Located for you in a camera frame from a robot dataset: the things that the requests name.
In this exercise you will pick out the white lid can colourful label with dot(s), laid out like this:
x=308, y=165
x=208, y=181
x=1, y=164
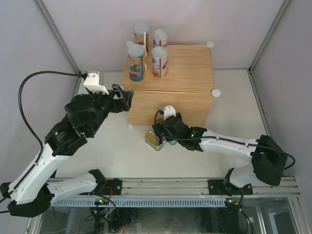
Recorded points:
x=136, y=62

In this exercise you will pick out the wooden cube shelf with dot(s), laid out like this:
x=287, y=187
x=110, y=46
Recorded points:
x=189, y=87

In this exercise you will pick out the right black base bracket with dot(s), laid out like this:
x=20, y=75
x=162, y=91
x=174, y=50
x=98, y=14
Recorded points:
x=217, y=187

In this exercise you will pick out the slotted cable duct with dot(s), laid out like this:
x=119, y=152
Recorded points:
x=144, y=202

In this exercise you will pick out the black base bracket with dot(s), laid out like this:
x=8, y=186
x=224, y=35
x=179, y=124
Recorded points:
x=217, y=187
x=113, y=187

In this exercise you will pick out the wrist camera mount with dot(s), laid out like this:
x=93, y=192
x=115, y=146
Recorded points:
x=94, y=82
x=167, y=111

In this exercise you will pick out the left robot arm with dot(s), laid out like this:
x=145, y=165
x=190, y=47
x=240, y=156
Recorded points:
x=31, y=194

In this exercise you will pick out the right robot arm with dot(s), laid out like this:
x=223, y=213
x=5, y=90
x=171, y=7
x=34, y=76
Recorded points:
x=266, y=161

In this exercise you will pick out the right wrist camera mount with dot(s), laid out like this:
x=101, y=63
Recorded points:
x=167, y=111

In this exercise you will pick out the left black base bracket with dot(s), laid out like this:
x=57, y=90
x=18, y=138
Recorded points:
x=113, y=187

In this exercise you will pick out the tall can with spoon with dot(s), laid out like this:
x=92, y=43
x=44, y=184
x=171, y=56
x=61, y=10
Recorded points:
x=141, y=34

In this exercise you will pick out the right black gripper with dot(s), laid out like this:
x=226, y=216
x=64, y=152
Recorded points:
x=162, y=128

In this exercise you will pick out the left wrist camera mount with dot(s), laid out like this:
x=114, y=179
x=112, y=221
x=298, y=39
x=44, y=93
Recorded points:
x=94, y=82

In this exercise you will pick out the white lid can red label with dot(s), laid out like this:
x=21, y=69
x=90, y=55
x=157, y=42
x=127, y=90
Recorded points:
x=160, y=38

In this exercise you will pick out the aluminium mounting rail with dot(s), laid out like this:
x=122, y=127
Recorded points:
x=198, y=187

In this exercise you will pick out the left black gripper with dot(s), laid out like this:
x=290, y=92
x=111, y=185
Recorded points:
x=123, y=103

